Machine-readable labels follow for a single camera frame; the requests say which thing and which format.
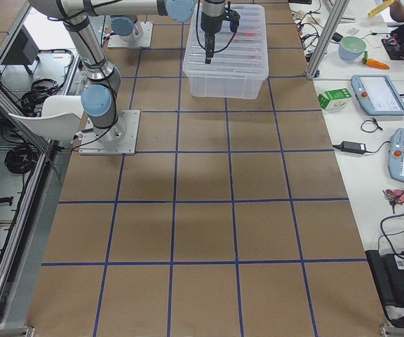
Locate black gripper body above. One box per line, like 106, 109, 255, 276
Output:
201, 0, 240, 35

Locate clear plastic box lid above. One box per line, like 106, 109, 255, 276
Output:
182, 4, 269, 80

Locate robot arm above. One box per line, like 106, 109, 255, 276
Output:
30, 1, 241, 145
111, 15, 144, 41

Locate clear plastic storage box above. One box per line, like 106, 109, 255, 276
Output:
182, 4, 269, 100

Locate green and blue bowl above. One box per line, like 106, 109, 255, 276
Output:
338, 36, 366, 60

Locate green white carton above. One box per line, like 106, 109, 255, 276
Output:
318, 88, 353, 110

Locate toy carrot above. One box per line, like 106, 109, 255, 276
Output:
362, 51, 390, 70

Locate white chair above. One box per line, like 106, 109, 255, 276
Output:
8, 95, 83, 140

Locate upper teach pendant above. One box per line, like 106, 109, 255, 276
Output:
351, 74, 404, 117

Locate black power adapter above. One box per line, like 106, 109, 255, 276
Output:
332, 140, 367, 154

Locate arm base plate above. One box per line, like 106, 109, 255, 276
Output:
108, 17, 153, 49
78, 110, 141, 155

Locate aluminium frame post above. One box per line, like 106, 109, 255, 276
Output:
306, 0, 349, 80

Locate coiled black cable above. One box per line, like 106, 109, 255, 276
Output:
4, 144, 34, 175

